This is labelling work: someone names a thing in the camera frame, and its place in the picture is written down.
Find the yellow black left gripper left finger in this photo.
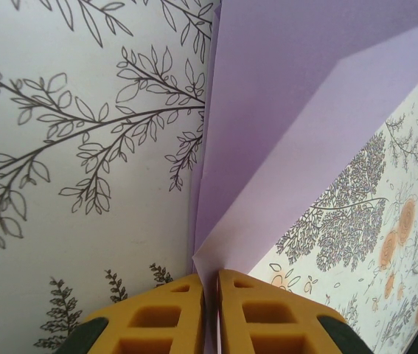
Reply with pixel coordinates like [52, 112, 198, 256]
[60, 272, 206, 354]

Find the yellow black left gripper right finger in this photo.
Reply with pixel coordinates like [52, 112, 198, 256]
[217, 268, 361, 354]

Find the floral patterned table mat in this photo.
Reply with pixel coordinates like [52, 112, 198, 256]
[0, 0, 418, 354]

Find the purple paper sheet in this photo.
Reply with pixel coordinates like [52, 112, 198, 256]
[189, 0, 418, 354]

